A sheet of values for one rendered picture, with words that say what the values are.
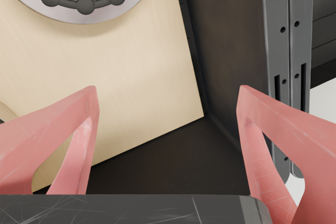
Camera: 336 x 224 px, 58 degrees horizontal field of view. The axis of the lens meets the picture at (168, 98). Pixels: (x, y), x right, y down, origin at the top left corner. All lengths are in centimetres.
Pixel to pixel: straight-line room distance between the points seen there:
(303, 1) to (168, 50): 12
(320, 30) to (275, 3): 19
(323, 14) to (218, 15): 16
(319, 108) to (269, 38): 15
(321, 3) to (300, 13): 16
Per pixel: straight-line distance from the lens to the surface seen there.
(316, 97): 32
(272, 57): 18
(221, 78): 24
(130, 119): 28
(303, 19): 18
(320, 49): 36
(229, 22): 20
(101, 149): 29
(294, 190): 76
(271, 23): 17
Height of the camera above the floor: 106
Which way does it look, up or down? 54 degrees down
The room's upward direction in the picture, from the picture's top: 143 degrees clockwise
